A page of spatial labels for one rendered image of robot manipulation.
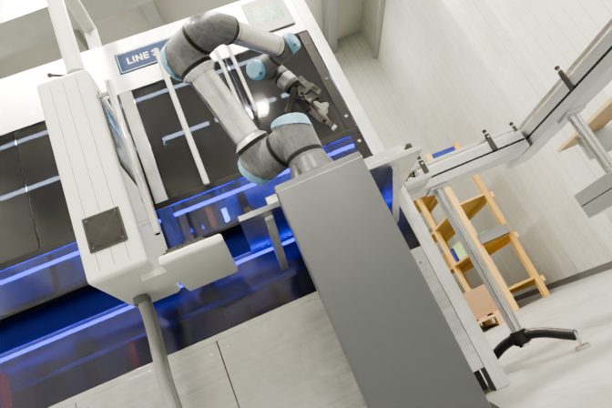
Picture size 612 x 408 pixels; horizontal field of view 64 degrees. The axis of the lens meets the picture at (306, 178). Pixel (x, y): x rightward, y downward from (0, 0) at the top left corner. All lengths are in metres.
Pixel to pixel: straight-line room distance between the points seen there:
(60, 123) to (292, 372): 1.21
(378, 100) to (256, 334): 8.84
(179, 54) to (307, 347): 1.17
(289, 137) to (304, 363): 0.94
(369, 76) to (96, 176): 9.42
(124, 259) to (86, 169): 0.33
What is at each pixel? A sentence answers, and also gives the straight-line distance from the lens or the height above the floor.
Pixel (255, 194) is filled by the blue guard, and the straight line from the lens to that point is 2.14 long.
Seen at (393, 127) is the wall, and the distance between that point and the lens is 10.27.
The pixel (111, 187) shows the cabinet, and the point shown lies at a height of 1.08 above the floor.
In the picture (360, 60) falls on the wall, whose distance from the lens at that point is 11.02.
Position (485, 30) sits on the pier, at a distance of 6.41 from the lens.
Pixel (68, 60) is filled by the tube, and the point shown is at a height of 1.79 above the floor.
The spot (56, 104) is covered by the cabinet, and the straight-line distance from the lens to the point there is 1.88.
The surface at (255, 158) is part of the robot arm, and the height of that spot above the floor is 0.95.
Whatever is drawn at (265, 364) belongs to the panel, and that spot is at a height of 0.42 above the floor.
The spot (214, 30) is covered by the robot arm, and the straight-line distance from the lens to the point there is 1.55.
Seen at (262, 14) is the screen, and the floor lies 1.96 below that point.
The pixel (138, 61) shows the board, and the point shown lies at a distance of 2.57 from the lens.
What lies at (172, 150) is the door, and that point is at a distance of 2.30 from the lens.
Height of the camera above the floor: 0.33
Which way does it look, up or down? 20 degrees up
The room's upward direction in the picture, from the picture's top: 25 degrees counter-clockwise
